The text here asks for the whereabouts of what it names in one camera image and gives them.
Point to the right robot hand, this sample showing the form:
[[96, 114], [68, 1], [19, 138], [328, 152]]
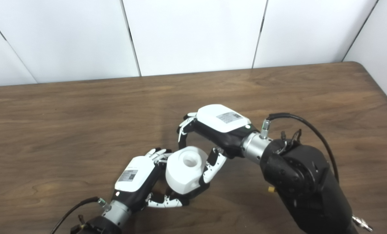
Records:
[[221, 122]]

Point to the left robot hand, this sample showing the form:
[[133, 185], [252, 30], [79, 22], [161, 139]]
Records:
[[135, 175]]

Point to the round white piece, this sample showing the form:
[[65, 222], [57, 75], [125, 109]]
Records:
[[183, 170]]

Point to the black flanged holder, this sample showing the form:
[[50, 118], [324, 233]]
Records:
[[196, 191]]

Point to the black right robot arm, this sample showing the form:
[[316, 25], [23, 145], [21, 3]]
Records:
[[303, 182]]

